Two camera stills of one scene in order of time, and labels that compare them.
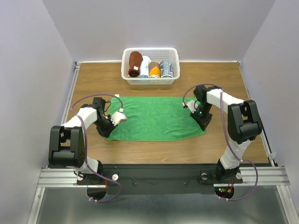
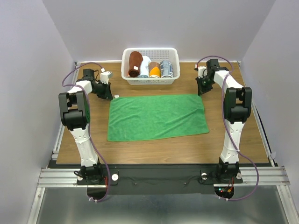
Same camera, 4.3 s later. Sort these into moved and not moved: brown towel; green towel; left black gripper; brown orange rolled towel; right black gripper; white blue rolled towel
Moved: right black gripper; left black gripper
Not moved: brown orange rolled towel; brown towel; white blue rolled towel; green towel
